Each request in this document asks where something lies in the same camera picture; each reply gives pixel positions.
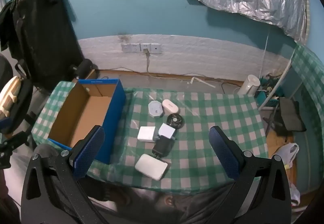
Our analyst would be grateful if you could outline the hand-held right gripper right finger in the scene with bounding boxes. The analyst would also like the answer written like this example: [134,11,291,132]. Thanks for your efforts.
[209,126,291,224]

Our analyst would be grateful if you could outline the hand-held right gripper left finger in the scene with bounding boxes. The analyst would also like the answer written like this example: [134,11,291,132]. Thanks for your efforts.
[20,125,105,224]

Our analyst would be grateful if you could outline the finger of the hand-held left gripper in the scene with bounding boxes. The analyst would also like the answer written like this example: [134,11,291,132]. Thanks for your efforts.
[0,133,29,167]
[0,117,12,134]

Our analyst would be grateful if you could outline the blue cardboard box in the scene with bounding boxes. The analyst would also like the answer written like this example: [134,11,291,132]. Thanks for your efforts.
[48,78,126,165]

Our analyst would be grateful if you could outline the black round disc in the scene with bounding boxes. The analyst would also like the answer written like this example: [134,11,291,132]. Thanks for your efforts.
[166,114,184,130]

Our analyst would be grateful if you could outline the white cube charger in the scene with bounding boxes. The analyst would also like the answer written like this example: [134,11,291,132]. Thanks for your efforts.
[158,123,177,140]

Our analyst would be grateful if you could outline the black charger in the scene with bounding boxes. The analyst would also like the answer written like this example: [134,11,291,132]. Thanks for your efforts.
[152,136,174,159]

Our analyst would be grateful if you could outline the white power bank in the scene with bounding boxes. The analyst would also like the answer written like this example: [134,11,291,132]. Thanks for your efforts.
[135,153,169,180]

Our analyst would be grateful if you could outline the white oval case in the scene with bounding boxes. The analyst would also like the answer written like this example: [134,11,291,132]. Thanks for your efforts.
[162,99,180,115]

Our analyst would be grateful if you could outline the grey octagonal case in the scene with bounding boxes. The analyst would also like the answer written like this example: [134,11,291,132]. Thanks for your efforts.
[148,101,165,119]

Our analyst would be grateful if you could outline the green checked tablecloth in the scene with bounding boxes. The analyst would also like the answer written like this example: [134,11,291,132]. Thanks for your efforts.
[32,80,269,192]

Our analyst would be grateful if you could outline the white plastic bag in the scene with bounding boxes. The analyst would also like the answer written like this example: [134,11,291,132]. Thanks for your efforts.
[272,143,299,169]

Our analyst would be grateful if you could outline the teal crate with clutter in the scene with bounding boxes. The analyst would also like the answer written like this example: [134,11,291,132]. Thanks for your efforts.
[255,74,282,108]

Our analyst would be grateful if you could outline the white electric kettle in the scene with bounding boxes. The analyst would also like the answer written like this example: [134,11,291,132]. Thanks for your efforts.
[239,74,261,96]

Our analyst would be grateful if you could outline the white plastic strip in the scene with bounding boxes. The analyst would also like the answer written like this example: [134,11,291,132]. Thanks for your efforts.
[190,77,216,88]

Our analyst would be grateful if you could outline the dark fleece trousers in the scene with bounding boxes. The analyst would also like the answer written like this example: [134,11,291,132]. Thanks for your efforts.
[86,183,243,224]

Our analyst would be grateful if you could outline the black roller device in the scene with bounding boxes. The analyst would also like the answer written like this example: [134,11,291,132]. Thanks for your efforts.
[70,59,94,78]

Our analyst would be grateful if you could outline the black hanging jacket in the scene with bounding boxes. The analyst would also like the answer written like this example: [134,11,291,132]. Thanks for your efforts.
[0,0,85,89]

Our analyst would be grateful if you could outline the green checked cloth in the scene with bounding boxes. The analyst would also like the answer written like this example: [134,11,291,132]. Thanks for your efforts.
[291,44,324,116]

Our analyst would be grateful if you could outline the grey power cable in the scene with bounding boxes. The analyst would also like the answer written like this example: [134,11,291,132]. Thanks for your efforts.
[143,48,152,77]

